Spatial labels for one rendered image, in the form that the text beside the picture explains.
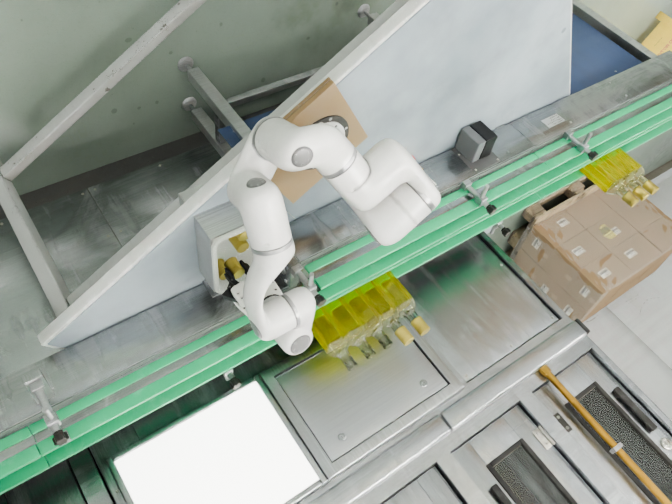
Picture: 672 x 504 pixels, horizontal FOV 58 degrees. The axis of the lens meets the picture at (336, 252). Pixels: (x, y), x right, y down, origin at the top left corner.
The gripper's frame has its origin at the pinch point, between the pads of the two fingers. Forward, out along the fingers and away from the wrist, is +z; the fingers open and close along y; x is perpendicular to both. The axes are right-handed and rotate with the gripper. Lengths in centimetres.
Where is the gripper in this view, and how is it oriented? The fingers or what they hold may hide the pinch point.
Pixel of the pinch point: (237, 272)
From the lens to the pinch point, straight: 151.8
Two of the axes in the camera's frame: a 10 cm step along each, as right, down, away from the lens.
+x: -0.7, -7.4, -6.7
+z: -5.8, -5.2, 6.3
